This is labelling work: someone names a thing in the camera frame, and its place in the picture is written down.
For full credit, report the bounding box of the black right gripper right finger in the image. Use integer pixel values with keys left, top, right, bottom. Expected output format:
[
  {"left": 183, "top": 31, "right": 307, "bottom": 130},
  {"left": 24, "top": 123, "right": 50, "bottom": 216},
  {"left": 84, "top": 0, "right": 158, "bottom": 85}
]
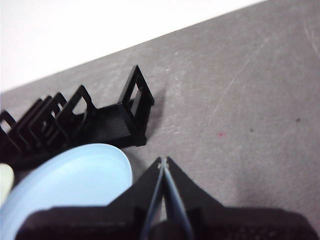
[{"left": 163, "top": 156, "right": 320, "bottom": 240}]

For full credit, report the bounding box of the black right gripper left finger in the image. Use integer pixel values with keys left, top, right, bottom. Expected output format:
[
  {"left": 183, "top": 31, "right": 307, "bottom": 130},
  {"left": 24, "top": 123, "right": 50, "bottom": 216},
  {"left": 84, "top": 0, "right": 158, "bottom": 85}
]
[{"left": 14, "top": 156, "right": 164, "bottom": 240}]

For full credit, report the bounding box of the light blue plate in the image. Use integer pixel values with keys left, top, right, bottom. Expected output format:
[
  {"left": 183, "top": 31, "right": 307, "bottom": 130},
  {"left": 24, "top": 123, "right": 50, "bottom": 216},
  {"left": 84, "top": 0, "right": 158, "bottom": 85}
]
[{"left": 0, "top": 142, "right": 133, "bottom": 240}]

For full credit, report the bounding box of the pale green plate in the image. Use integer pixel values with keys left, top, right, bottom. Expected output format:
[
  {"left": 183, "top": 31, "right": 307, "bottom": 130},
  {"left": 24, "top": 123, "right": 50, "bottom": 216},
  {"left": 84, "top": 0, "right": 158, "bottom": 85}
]
[{"left": 0, "top": 163, "right": 15, "bottom": 199}]

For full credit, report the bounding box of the black plate rack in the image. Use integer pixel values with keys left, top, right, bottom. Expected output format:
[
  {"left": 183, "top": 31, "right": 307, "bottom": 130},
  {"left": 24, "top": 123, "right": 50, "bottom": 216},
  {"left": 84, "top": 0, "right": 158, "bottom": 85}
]
[{"left": 0, "top": 64, "right": 156, "bottom": 171}]

